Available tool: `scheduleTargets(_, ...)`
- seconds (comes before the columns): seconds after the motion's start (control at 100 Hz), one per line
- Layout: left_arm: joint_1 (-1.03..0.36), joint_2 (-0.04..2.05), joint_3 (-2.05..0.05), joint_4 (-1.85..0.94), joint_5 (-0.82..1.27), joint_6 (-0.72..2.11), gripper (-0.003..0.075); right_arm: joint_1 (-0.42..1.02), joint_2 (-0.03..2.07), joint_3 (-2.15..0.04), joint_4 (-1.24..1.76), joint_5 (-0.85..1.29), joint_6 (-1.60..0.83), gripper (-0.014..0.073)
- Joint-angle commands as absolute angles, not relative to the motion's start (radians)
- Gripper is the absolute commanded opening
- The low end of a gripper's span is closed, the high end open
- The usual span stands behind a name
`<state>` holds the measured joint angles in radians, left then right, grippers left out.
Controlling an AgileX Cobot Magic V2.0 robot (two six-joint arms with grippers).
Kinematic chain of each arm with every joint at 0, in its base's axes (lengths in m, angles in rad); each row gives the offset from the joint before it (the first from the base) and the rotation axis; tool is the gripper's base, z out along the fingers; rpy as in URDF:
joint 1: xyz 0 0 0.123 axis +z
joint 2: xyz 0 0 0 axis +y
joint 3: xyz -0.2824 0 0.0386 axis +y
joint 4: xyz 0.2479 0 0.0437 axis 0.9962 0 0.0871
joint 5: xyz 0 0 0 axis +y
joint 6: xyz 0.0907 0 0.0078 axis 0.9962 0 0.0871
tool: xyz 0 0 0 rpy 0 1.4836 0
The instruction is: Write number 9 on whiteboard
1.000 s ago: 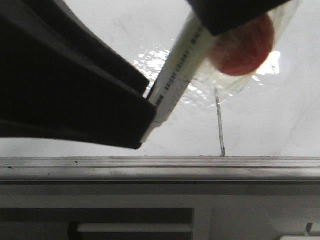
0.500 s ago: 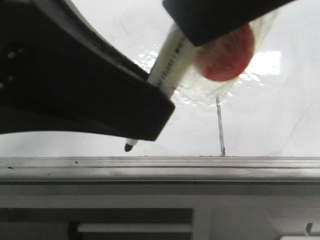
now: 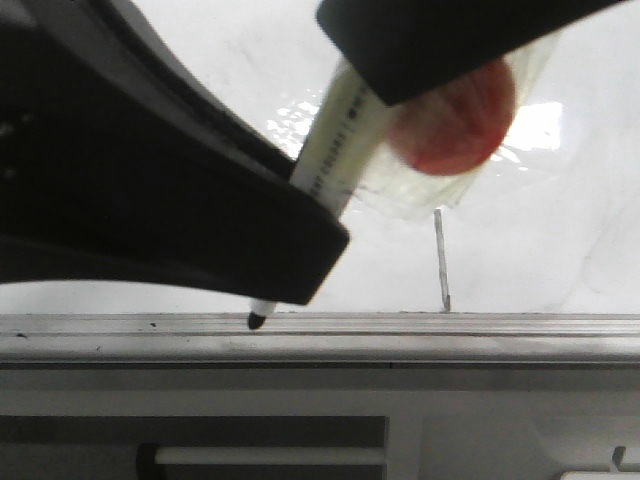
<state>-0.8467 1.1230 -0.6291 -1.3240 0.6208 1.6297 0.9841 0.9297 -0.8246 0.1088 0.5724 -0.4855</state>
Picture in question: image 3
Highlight white whiteboard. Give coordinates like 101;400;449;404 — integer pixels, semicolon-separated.
0;0;640;317

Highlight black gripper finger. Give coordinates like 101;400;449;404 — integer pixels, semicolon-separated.
1;1;349;305
316;0;615;106

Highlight red round magnet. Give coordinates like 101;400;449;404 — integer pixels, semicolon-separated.
388;58;516;176

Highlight white whiteboard marker black tip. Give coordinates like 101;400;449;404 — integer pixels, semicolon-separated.
246;64;391;331

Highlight clear adhesive tape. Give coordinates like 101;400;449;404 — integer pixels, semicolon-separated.
353;35;557;209

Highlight aluminium whiteboard tray rail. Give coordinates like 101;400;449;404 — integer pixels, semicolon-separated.
1;312;639;365

